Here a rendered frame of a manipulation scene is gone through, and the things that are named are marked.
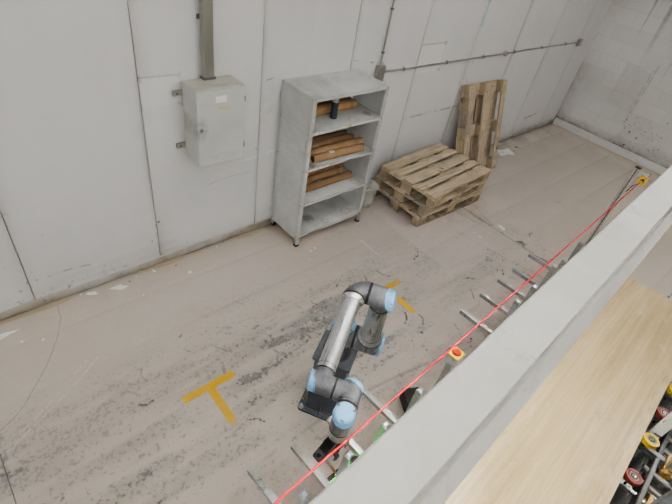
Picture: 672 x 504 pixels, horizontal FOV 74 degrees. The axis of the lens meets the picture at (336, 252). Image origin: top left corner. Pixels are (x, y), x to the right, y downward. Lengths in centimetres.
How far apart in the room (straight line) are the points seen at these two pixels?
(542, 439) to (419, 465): 219
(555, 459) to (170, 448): 227
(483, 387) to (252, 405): 285
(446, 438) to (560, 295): 39
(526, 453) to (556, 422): 30
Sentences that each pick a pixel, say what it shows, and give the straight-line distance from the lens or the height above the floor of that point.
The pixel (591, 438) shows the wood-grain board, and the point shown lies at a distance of 292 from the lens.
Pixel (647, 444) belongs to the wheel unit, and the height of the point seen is 89.
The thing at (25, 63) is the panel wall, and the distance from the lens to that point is 332.
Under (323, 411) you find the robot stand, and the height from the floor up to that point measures 3.
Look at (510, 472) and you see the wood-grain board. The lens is 256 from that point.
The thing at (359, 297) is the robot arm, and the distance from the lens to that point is 222.
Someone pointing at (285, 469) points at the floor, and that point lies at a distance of 324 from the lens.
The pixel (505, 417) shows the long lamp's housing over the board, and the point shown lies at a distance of 79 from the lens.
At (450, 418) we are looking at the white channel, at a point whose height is 246.
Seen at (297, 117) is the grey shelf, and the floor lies 132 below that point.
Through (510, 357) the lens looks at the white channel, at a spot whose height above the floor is 246.
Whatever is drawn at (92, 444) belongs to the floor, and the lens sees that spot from 344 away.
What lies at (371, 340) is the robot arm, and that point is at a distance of 269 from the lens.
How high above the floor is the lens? 297
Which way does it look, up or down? 40 degrees down
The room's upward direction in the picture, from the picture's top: 12 degrees clockwise
